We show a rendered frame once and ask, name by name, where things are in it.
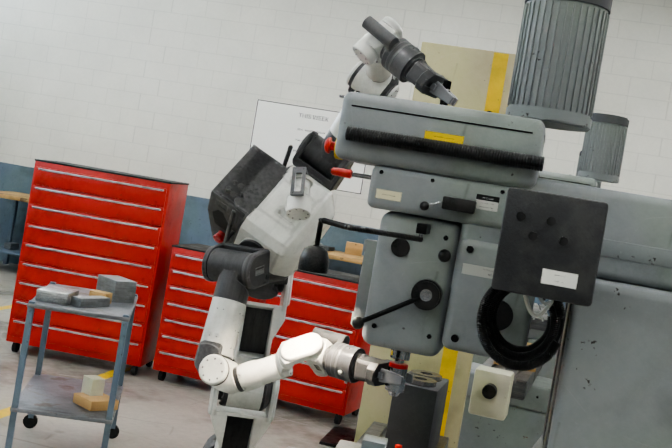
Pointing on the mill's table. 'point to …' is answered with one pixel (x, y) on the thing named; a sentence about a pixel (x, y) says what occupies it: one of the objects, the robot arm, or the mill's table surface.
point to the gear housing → (389, 186)
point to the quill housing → (443, 271)
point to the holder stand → (418, 411)
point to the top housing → (486, 137)
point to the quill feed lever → (423, 293)
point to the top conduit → (445, 148)
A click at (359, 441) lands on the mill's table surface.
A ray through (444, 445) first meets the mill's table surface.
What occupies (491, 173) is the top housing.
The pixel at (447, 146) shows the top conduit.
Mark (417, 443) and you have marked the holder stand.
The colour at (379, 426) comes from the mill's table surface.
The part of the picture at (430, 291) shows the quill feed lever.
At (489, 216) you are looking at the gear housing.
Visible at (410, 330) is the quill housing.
